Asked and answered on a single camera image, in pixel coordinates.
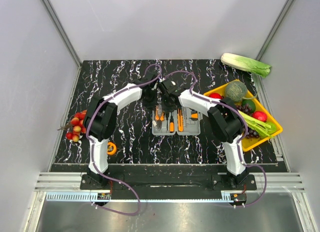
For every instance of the toy napa cabbage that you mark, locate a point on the toy napa cabbage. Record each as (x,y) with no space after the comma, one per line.
(246,64)

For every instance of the orange tape measure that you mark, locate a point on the orange tape measure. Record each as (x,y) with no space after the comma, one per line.
(111,148)

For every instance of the toy cantaloupe melon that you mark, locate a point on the toy cantaloupe melon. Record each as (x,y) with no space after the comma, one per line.
(236,91)

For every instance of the toy green leafy vegetable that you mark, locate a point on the toy green leafy vegetable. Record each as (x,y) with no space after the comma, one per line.
(258,128)

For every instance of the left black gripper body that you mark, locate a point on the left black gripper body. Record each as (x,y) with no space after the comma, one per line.
(150,103)

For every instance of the toy green avocado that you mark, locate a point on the toy green avocado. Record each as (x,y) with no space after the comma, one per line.
(250,104)

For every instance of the orange utility knife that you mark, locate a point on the orange utility knife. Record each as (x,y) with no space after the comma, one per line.
(180,120)

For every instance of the orange handled pliers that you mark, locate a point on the orange handled pliers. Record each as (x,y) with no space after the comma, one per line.
(159,116)

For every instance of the toy purple grapes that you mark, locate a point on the toy purple grapes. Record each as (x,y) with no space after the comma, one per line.
(251,123)

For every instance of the grey plastic tool case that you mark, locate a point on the grey plastic tool case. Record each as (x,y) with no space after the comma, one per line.
(190,127)

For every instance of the yellow plastic bin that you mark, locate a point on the yellow plastic bin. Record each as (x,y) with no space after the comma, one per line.
(248,144)

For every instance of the toy red tomato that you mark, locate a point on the toy red tomato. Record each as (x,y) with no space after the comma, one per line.
(215,96)

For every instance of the hex key set orange holder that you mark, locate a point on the hex key set orange holder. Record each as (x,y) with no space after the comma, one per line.
(194,116)

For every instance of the toy red apple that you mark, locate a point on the toy red apple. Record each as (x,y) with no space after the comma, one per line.
(260,115)

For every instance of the toy lychee bunch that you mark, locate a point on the toy lychee bunch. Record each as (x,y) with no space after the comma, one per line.
(75,128)

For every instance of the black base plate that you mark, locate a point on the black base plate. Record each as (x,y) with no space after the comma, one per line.
(210,176)

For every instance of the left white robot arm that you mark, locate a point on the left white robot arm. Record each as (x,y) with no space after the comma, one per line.
(101,117)

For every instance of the short orange screwdriver handle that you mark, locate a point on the short orange screwdriver handle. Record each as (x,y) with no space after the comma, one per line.
(171,124)

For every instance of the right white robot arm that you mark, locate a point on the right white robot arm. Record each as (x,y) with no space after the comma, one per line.
(226,123)

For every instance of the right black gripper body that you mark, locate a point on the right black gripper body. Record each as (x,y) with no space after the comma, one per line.
(166,106)

